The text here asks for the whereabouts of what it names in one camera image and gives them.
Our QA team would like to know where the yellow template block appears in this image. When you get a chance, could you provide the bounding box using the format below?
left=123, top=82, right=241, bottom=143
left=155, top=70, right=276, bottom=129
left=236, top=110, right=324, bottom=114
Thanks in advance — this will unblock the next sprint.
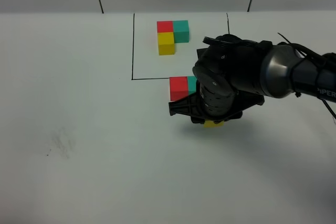
left=157, top=32, right=175, bottom=56

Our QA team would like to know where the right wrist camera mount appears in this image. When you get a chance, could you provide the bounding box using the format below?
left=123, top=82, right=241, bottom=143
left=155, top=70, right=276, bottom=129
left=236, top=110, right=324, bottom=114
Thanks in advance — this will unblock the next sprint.
left=169, top=92, right=265, bottom=121

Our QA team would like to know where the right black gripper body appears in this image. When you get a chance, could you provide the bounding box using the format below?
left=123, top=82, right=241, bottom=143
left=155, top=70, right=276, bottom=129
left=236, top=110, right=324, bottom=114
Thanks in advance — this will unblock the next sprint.
left=196, top=82, right=237, bottom=116

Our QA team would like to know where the red template block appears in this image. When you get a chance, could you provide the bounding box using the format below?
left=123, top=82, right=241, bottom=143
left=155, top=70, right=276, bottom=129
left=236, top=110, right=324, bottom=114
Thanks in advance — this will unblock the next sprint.
left=156, top=20, right=174, bottom=33

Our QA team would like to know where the green template block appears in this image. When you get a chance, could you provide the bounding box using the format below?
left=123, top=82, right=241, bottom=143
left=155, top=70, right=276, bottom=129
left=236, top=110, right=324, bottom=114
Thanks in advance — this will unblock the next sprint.
left=173, top=20, right=190, bottom=43

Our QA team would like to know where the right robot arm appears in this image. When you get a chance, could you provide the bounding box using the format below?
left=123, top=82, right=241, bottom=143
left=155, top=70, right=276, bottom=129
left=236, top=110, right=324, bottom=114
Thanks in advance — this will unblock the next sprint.
left=193, top=34, right=335, bottom=121

